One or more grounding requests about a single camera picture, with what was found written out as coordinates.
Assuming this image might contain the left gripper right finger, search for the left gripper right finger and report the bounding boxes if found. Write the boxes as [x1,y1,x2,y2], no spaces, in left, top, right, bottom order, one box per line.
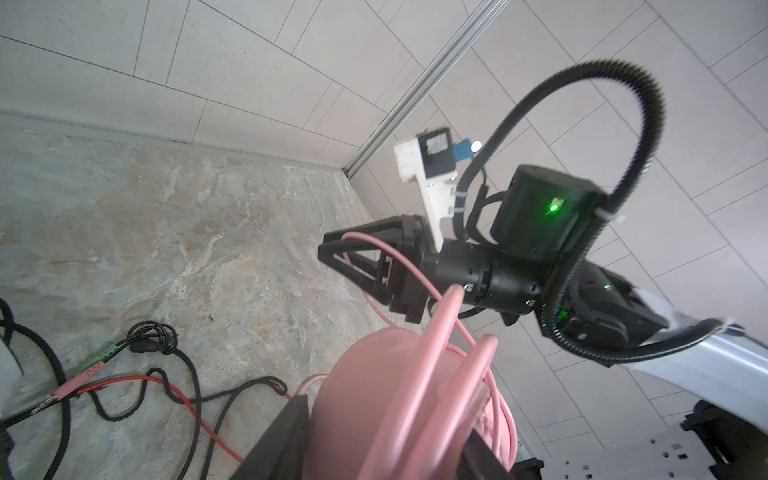
[460,430,514,480]

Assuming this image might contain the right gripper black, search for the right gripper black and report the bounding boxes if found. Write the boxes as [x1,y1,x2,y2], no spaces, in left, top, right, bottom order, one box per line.
[318,215,437,324]

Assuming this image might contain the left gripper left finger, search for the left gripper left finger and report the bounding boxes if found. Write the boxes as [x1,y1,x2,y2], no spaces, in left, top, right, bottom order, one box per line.
[230,395,310,480]

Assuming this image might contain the pink headphones with cable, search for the pink headphones with cable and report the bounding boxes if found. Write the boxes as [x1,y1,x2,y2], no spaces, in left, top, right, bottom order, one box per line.
[292,280,518,479]

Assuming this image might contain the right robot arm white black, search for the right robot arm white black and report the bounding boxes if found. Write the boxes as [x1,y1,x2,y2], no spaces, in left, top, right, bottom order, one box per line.
[318,59,767,429]

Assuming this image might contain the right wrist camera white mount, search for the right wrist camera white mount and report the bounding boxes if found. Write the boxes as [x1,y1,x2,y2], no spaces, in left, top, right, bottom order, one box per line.
[394,127,482,252]

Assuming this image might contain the white black headphones with cable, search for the white black headphones with cable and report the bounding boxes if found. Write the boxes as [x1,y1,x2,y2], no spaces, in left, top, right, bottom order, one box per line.
[0,298,289,480]

